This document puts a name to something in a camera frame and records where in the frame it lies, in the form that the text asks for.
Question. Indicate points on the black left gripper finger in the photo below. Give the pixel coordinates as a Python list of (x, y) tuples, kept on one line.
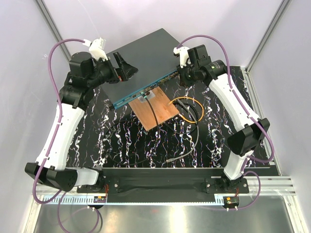
[(119, 59), (126, 71)]

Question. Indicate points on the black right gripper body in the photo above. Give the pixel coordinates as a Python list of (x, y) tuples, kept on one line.
[(187, 74)]

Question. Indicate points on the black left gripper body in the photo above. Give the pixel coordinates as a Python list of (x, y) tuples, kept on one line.
[(107, 73)]

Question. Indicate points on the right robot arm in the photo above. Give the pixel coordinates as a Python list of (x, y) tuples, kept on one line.
[(196, 65)]

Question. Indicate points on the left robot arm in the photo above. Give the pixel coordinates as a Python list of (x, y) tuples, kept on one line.
[(86, 73)]

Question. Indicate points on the wooden board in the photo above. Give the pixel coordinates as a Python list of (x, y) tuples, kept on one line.
[(160, 104)]

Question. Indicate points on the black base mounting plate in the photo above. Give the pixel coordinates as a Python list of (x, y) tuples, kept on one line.
[(164, 185)]

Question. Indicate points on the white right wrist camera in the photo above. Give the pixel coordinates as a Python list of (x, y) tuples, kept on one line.
[(182, 53)]

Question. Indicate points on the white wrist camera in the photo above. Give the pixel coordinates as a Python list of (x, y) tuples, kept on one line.
[(182, 53), (96, 48)]

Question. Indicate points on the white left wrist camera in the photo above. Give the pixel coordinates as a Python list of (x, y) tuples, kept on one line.
[(96, 48)]

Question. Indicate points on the dark grey network switch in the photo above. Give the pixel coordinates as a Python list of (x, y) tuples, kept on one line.
[(153, 56)]

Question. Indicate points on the aluminium frame rail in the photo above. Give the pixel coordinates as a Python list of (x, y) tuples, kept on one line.
[(52, 26)]

